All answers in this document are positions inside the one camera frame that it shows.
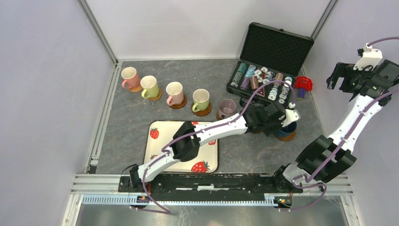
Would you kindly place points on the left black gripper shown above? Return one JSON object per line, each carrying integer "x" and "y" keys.
{"x": 278, "y": 126}

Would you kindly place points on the dark blue mug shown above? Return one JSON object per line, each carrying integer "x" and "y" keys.
{"x": 285, "y": 131}

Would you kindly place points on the all in triangle button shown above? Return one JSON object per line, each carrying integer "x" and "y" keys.
{"x": 260, "y": 92}

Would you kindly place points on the small light wooden coaster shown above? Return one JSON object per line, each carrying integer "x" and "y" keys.
{"x": 159, "y": 95}

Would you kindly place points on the light blue chip stack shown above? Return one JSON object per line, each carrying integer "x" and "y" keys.
{"x": 250, "y": 71}

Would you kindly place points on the brown poker chip stack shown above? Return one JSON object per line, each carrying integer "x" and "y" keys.
{"x": 254, "y": 82}

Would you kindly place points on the dark wooden coaster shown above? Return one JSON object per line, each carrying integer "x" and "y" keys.
{"x": 181, "y": 105}
{"x": 290, "y": 137}
{"x": 221, "y": 116}
{"x": 204, "y": 112}

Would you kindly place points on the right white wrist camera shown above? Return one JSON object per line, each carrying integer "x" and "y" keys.
{"x": 369, "y": 58}

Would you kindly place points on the light cork coaster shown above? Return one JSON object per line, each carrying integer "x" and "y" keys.
{"x": 136, "y": 89}

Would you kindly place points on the purple mug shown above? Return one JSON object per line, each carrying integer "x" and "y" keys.
{"x": 227, "y": 105}

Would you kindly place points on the black poker chip case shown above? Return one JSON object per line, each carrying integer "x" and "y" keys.
{"x": 274, "y": 52}

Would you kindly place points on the pale pink mug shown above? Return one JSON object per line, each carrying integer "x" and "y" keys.
{"x": 175, "y": 93}

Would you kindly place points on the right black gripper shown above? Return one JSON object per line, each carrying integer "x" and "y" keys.
{"x": 345, "y": 70}

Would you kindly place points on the strawberry pattern tray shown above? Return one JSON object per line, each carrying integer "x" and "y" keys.
{"x": 162, "y": 132}

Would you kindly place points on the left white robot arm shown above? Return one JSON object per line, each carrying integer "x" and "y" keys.
{"x": 189, "y": 138}

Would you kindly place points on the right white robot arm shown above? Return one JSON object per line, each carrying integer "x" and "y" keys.
{"x": 327, "y": 157}

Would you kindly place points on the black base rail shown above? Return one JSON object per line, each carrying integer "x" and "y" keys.
{"x": 218, "y": 187}

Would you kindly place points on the green poker chip stack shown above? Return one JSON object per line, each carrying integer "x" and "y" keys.
{"x": 238, "y": 74}

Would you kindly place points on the light green mug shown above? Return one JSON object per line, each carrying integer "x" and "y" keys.
{"x": 200, "y": 100}

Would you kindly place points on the yellow mug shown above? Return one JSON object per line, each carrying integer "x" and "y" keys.
{"x": 150, "y": 87}

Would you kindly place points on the purple poker chip stack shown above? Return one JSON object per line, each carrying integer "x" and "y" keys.
{"x": 245, "y": 83}

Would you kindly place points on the red and purple toy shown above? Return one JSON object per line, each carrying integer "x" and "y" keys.
{"x": 303, "y": 84}

